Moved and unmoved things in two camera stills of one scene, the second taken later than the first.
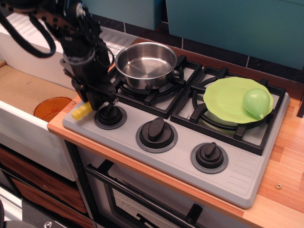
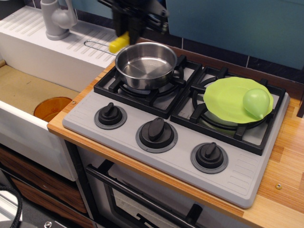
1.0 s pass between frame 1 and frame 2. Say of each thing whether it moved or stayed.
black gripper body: moved
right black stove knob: stayed
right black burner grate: stayed
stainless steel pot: stayed
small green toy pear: stayed
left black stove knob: stayed
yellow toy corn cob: moved
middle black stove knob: stayed
